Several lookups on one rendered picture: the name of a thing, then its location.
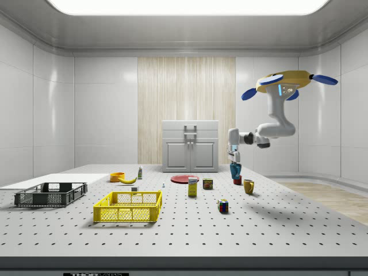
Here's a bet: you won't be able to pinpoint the drone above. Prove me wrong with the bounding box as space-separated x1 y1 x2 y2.
241 70 339 102

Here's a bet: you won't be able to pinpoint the blue mug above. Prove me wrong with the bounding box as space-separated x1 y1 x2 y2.
229 163 243 179

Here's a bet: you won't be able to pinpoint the yellow bowl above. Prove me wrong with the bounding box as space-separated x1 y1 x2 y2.
109 171 126 183

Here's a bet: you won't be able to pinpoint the dark grey basket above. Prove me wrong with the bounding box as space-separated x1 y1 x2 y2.
14 182 89 209

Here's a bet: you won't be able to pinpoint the yellow and white box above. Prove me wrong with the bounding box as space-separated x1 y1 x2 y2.
187 177 200 198

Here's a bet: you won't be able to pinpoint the red plate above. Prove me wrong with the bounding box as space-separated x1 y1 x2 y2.
170 174 200 185

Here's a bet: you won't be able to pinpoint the puzzle cube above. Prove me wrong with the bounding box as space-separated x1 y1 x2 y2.
217 198 230 214

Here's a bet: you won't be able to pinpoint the yellow basket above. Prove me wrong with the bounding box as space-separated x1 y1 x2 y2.
93 190 163 223

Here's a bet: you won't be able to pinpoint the yellow mug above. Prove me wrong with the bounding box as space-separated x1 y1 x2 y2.
243 178 256 195

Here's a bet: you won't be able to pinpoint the white cabinet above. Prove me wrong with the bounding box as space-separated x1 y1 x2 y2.
161 120 220 174

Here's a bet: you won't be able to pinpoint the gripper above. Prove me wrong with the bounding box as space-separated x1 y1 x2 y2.
226 150 242 171

